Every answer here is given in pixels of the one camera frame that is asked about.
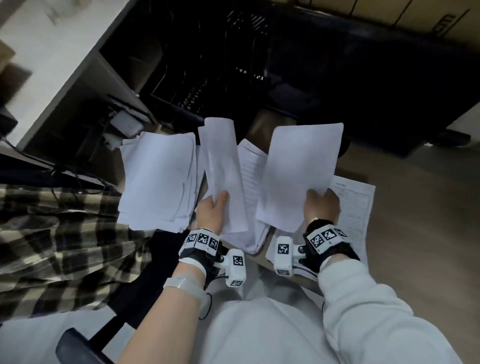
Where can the plaid cloth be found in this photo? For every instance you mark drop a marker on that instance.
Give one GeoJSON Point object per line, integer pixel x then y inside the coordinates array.
{"type": "Point", "coordinates": [56, 247]}

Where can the black chair armrest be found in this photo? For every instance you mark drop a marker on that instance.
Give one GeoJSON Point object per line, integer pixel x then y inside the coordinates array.
{"type": "Point", "coordinates": [77, 348]}

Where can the brown box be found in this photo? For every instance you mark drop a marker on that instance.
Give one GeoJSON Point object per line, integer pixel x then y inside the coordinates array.
{"type": "Point", "coordinates": [262, 129]}

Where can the person's white sweatshirt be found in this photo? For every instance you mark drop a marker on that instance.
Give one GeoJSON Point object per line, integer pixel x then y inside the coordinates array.
{"type": "Point", "coordinates": [255, 330]}

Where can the white power adapter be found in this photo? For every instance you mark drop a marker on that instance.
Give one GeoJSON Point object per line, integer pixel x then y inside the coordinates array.
{"type": "Point", "coordinates": [125, 123]}

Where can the wide white paper sheet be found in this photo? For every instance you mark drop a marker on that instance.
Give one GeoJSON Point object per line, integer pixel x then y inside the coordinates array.
{"type": "Point", "coordinates": [300, 168]}

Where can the person's left hand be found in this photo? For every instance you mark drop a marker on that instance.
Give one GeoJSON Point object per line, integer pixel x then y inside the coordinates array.
{"type": "Point", "coordinates": [210, 215]}

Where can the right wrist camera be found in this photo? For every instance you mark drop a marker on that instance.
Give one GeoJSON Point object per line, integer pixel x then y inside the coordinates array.
{"type": "Point", "coordinates": [284, 257]}

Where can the person's left forearm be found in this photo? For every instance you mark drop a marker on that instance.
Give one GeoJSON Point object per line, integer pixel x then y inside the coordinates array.
{"type": "Point", "coordinates": [165, 322]}

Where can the person's right forearm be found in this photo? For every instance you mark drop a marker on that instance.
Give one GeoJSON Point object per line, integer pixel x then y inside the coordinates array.
{"type": "Point", "coordinates": [375, 315]}

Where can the stack of blank white papers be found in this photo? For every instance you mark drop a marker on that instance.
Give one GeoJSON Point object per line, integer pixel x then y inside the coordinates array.
{"type": "Point", "coordinates": [157, 180]}

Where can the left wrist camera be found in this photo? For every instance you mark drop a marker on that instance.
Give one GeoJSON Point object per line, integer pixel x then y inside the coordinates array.
{"type": "Point", "coordinates": [236, 268]}

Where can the person's right hand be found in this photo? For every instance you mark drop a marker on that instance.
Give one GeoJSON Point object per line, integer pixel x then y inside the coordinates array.
{"type": "Point", "coordinates": [324, 210]}

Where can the person's left thumb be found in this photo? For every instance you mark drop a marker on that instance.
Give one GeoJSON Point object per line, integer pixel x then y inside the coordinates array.
{"type": "Point", "coordinates": [222, 200]}

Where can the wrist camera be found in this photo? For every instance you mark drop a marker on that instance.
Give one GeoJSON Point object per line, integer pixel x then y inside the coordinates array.
{"type": "Point", "coordinates": [236, 268]}
{"type": "Point", "coordinates": [284, 257]}

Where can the narrow curled white paper sheet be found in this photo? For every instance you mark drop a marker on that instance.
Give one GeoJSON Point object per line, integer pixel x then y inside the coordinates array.
{"type": "Point", "coordinates": [223, 165]}

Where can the wrist marker band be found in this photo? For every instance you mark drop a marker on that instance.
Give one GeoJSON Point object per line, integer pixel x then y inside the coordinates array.
{"type": "Point", "coordinates": [326, 240]}
{"type": "Point", "coordinates": [200, 243]}

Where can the left wrist marker band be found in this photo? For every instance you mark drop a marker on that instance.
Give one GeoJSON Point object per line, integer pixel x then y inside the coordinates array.
{"type": "Point", "coordinates": [200, 243]}

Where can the pile of printed paper forms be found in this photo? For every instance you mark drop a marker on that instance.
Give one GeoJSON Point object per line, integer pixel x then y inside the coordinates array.
{"type": "Point", "coordinates": [253, 168]}

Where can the right wrist marker band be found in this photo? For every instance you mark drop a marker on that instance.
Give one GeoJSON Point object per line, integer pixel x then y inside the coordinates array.
{"type": "Point", "coordinates": [326, 240]}

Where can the person's right thumb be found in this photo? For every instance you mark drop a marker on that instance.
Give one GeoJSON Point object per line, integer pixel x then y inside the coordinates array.
{"type": "Point", "coordinates": [313, 194]}

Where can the white desk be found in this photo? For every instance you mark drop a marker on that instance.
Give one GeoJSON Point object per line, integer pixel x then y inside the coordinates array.
{"type": "Point", "coordinates": [48, 56]}

